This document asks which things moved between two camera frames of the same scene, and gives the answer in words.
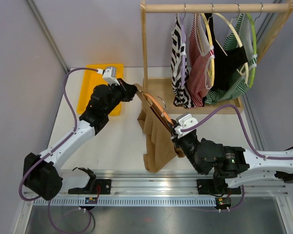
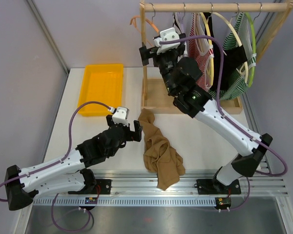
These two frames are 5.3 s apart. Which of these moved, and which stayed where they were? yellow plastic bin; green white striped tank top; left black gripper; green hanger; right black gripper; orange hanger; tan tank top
Moved: left black gripper; right black gripper; tan tank top; orange hanger
Stayed: yellow plastic bin; green white striped tank top; green hanger
